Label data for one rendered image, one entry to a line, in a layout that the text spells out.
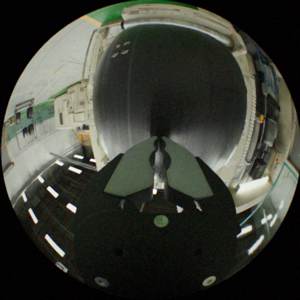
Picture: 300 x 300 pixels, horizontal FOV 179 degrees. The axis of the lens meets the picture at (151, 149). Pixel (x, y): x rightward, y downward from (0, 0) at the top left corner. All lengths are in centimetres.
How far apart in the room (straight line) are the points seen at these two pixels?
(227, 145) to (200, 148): 5
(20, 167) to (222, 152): 1168
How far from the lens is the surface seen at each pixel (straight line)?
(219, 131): 15
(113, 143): 15
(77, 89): 483
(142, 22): 36
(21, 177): 1186
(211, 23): 42
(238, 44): 41
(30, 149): 1155
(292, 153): 64
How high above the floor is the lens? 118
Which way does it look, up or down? 25 degrees up
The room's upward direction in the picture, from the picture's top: 178 degrees counter-clockwise
